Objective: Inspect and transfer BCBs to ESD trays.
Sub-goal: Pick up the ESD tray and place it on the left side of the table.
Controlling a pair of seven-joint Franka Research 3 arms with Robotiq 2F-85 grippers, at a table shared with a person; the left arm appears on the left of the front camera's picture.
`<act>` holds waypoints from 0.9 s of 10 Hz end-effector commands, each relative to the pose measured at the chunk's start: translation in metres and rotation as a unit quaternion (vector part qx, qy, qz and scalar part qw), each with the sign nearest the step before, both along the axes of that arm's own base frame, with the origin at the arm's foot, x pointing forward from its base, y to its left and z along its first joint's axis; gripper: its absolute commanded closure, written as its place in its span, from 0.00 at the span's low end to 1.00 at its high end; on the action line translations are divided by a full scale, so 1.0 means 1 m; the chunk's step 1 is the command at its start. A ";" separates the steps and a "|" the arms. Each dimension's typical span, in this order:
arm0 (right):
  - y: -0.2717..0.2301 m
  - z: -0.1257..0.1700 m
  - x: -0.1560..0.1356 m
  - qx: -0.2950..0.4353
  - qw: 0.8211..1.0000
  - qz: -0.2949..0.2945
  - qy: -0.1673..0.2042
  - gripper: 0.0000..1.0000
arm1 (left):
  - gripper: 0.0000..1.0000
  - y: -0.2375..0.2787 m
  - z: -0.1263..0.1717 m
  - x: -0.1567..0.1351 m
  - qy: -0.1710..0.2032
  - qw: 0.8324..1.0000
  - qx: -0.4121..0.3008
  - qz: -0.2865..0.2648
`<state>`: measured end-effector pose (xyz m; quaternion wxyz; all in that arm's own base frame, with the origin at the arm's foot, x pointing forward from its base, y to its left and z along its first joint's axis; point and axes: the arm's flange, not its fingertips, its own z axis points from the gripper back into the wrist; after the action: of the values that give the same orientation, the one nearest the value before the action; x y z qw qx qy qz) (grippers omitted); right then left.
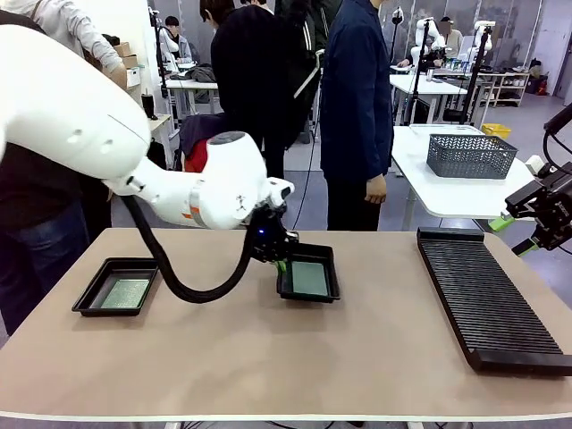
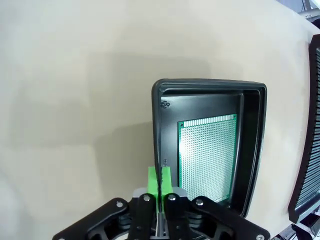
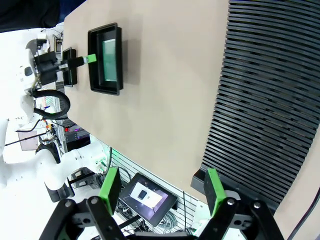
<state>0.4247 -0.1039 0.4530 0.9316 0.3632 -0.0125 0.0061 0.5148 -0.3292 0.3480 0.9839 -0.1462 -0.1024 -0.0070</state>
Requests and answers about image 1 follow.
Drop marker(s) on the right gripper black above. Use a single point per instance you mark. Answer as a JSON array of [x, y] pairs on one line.
[[558, 210]]

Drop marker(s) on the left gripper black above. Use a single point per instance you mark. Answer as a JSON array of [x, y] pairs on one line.
[[268, 239]]

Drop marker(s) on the green perforated circuit board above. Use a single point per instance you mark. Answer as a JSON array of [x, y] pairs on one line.
[[125, 294], [310, 278]]

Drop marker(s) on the black plastic ESD tray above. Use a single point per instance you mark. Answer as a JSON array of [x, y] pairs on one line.
[[96, 286], [333, 272]]

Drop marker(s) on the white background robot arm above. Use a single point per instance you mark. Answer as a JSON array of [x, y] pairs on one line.
[[166, 42], [482, 33], [422, 29]]

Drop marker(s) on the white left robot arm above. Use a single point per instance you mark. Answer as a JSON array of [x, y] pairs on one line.
[[67, 103]]

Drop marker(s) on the navy sleeved right forearm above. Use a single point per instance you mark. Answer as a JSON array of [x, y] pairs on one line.
[[382, 143]]

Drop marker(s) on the navy coat person right hand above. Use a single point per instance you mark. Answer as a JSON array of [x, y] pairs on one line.
[[376, 190]]

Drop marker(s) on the grey hoodie person hand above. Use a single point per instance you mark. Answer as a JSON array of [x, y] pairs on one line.
[[119, 76]]

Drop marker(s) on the white side table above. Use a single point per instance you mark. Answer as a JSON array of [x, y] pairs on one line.
[[447, 196]]

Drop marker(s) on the grey plastic lattice basket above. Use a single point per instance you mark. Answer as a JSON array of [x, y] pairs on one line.
[[469, 156]]

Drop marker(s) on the black slotted board rack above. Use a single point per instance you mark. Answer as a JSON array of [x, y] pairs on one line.
[[487, 304]]

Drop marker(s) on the yellow plastic bin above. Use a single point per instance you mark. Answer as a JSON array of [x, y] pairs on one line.
[[496, 130]]

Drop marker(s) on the red fire extinguisher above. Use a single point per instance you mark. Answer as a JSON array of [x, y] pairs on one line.
[[541, 86]]

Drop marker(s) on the orange cloth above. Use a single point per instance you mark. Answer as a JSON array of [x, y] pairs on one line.
[[196, 156]]

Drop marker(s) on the wooden storage shelf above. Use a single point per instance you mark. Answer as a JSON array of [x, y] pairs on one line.
[[509, 82]]

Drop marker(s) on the black tripod stand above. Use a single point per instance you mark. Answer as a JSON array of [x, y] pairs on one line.
[[420, 80], [162, 85], [476, 80]]

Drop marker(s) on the dark green striped jacket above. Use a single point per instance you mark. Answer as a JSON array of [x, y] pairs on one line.
[[196, 127]]

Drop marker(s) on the white background work table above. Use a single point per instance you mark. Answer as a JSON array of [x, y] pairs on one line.
[[429, 87], [192, 85]]

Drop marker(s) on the black backpack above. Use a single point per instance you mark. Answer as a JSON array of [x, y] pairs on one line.
[[157, 154]]

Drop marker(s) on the small wood top table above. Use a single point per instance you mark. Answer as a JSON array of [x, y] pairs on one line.
[[161, 123]]

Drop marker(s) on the person in navy coat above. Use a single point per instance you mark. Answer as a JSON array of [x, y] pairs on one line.
[[353, 89]]

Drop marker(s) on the background person black cap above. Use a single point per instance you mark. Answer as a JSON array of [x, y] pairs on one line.
[[452, 42]]

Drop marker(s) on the person in black jacket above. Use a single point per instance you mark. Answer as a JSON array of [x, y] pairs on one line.
[[250, 67]]

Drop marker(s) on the black tumbler with straw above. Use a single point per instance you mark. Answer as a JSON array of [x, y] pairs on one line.
[[148, 107]]

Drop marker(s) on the grey clothing heap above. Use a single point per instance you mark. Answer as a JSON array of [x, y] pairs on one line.
[[201, 73]]

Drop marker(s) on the person in blue jeans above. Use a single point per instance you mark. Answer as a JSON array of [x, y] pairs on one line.
[[40, 250]]

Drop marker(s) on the seated dark haired person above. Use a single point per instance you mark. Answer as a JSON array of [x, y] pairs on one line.
[[181, 49]]

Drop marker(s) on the white carton box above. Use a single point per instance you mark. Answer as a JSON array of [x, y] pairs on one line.
[[134, 77]]

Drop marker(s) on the brown cardboard box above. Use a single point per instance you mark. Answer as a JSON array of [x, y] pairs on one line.
[[124, 48], [130, 61]]

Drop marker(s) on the person in grey hoodie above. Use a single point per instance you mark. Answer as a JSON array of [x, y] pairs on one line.
[[76, 27]]

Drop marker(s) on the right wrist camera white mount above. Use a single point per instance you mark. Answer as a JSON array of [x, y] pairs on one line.
[[534, 163]]

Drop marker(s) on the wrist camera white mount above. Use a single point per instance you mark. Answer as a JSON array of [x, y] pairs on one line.
[[281, 192], [534, 163]]

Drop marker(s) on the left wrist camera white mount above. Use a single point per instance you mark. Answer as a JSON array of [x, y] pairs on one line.
[[281, 192]]

